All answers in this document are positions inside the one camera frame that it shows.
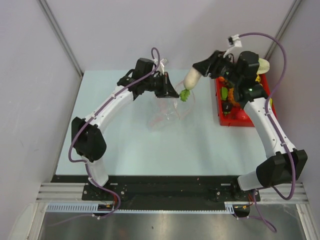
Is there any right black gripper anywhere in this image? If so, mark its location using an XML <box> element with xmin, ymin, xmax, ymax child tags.
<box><xmin>193</xmin><ymin>50</ymin><xmax>243</xmax><ymax>85</ymax></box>

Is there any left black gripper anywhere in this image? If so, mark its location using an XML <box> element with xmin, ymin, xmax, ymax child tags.
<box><xmin>143</xmin><ymin>72</ymin><xmax>179</xmax><ymax>99</ymax></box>

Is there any clear zip top bag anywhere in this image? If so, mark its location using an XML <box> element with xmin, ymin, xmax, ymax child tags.
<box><xmin>147</xmin><ymin>90</ymin><xmax>196</xmax><ymax>131</ymax></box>

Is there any green starfruit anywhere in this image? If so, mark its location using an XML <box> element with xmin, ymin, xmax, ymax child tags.
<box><xmin>220</xmin><ymin>86</ymin><xmax>229</xmax><ymax>101</ymax></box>

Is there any toy pineapple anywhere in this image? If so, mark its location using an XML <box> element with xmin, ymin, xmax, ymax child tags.
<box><xmin>226</xmin><ymin>87</ymin><xmax>241</xmax><ymax>108</ymax></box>

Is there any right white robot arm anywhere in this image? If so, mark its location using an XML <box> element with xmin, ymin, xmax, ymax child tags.
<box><xmin>192</xmin><ymin>50</ymin><xmax>308</xmax><ymax>201</ymax></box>

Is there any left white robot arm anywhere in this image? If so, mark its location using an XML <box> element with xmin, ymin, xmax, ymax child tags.
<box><xmin>70</xmin><ymin>58</ymin><xmax>179</xmax><ymax>200</ymax></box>

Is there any orange fruit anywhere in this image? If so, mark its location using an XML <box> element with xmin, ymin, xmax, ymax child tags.
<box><xmin>218</xmin><ymin>77</ymin><xmax>226</xmax><ymax>84</ymax></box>

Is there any dark avocado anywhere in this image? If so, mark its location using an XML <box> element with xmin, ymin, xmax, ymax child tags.
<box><xmin>221</xmin><ymin>101</ymin><xmax>234</xmax><ymax>115</ymax></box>

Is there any yellow lemon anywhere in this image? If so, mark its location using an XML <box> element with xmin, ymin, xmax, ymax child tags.
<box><xmin>255</xmin><ymin>75</ymin><xmax>261</xmax><ymax>83</ymax></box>

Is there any green white cabbage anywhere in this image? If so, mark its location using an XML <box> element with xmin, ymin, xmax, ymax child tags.
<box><xmin>257</xmin><ymin>58</ymin><xmax>270</xmax><ymax>75</ymax></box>

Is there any red mango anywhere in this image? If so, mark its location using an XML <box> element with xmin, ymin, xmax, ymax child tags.
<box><xmin>234</xmin><ymin>109</ymin><xmax>250</xmax><ymax>122</ymax></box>

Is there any red plastic tray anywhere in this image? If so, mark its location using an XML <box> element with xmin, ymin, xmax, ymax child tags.
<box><xmin>214</xmin><ymin>72</ymin><xmax>277</xmax><ymax>128</ymax></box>

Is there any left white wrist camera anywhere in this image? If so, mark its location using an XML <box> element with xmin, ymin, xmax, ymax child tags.
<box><xmin>153</xmin><ymin>58</ymin><xmax>169</xmax><ymax>75</ymax></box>

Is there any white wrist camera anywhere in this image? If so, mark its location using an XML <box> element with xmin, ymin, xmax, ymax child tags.
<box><xmin>153</xmin><ymin>58</ymin><xmax>169</xmax><ymax>75</ymax></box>
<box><xmin>227</xmin><ymin>34</ymin><xmax>242</xmax><ymax>48</ymax></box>

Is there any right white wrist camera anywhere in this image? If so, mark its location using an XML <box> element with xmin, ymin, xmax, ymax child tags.
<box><xmin>227</xmin><ymin>34</ymin><xmax>242</xmax><ymax>48</ymax></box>

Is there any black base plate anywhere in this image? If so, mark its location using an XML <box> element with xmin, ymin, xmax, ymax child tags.
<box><xmin>51</xmin><ymin>174</ymin><xmax>261</xmax><ymax>202</ymax></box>

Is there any white cable duct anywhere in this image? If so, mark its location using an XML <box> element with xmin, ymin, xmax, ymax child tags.
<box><xmin>46</xmin><ymin>202</ymin><xmax>249</xmax><ymax>215</ymax></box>

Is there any aluminium rail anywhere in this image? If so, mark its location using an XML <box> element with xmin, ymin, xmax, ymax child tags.
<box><xmin>36</xmin><ymin>183</ymin><xmax>309</xmax><ymax>204</ymax></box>

